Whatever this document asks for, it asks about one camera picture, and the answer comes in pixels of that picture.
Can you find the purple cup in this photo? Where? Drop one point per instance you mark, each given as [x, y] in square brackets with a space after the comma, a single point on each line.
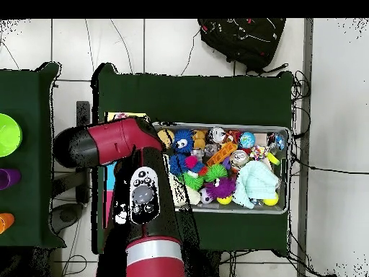
[10, 179]

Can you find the lime green bowl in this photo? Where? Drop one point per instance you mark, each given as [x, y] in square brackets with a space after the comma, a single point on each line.
[8, 135]

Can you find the blue spiky toy with eyes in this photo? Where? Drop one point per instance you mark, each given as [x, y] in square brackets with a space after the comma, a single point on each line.
[186, 135]

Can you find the black backpack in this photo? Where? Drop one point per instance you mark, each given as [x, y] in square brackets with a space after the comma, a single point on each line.
[245, 40]

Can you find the purple spiky monster toy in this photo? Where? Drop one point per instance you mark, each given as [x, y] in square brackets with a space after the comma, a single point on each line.
[223, 187]

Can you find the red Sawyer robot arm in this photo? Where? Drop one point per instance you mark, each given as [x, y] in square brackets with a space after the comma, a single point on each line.
[109, 141]

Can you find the silver-top soda can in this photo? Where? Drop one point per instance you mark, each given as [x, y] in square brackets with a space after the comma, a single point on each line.
[216, 135]

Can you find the orange foam disc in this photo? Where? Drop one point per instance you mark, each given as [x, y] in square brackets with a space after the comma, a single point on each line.
[167, 137]

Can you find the mint green knitted cloth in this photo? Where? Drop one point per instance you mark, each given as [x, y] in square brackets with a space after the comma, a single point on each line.
[256, 179]

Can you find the orange cup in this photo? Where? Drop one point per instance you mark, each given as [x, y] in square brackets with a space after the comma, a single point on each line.
[5, 222]

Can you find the globe print ball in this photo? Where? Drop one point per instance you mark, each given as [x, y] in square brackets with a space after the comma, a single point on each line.
[247, 140]

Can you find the wooden three-hole box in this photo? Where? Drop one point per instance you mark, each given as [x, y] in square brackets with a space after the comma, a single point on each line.
[111, 177]

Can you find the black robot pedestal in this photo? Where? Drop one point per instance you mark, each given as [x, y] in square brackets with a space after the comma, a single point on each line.
[207, 265]

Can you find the orange plastic tray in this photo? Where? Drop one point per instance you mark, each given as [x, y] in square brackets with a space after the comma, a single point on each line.
[223, 151]

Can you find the cream knitted cloth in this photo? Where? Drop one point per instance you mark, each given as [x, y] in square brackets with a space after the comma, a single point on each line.
[193, 196]

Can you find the blue spiky ball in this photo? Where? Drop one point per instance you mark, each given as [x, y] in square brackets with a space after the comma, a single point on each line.
[177, 164]

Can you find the dark green tablecloth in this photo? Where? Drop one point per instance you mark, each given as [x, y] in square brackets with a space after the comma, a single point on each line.
[28, 86]
[201, 98]

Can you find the shallow metal mesh bin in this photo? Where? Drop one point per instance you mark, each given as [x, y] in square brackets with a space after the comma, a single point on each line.
[230, 210]

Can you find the dark gray rounded base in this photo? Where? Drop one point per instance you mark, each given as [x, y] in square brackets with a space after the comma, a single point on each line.
[62, 215]

